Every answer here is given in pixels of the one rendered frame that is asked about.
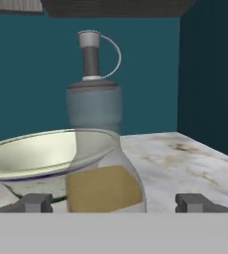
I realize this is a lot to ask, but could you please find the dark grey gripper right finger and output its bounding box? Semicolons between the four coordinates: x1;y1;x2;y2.
174;193;228;213

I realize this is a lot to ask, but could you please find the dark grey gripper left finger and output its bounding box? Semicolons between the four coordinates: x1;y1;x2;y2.
0;193;54;213

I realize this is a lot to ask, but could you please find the white mixing bowl blue rim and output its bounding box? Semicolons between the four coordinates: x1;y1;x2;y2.
0;128;122;203

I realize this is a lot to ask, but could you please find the clear glass bottle yellow label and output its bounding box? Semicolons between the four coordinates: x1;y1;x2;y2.
65;30;148;213

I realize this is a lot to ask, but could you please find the light grey wall cabinet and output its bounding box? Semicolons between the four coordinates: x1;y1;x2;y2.
0;0;45;16

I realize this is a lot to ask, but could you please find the dark wood wall cabinet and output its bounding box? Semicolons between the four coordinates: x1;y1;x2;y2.
40;0;197;19

